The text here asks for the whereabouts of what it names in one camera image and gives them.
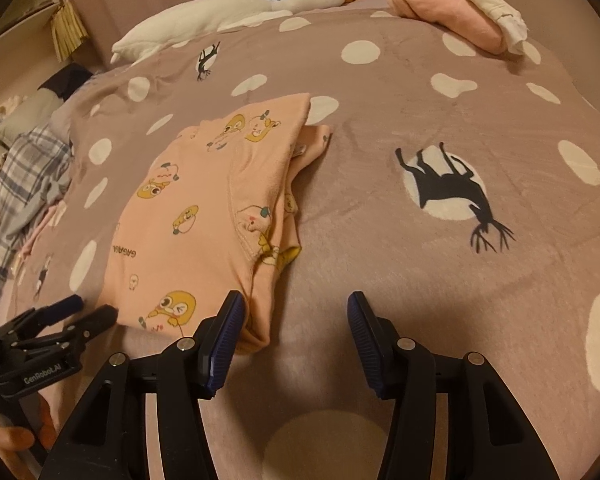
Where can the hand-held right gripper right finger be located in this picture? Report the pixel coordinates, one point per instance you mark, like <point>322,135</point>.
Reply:
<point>367,345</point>

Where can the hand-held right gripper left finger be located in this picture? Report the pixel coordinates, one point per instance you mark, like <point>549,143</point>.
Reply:
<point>225,345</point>

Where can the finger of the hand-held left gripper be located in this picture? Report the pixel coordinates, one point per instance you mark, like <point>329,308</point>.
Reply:
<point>62,306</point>
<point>97,320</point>

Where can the pink printed long-sleeve shirt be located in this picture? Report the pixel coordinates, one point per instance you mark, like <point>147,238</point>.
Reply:
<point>200,195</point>

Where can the person's left hand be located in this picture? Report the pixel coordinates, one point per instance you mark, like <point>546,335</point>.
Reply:
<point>12,442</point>

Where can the mauve dotted blanket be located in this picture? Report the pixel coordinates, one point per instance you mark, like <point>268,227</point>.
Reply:
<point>405,270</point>

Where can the pale pink garment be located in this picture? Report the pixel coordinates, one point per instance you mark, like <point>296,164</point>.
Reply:
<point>50,217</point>

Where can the grey-blue garment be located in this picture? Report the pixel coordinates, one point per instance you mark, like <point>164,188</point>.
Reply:
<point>55,185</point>

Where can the plaid cloth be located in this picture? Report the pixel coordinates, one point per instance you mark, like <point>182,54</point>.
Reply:
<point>30,160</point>

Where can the grey-green pillow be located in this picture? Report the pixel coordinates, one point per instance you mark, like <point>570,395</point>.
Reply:
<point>35,110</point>

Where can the dark brown pillow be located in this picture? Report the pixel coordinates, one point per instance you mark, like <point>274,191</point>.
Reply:
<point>67,80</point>

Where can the white goose plush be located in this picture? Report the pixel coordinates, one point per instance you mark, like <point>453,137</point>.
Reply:
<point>195,20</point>

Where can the folded pink garment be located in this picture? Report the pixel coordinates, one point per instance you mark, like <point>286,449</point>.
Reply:
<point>445,12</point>

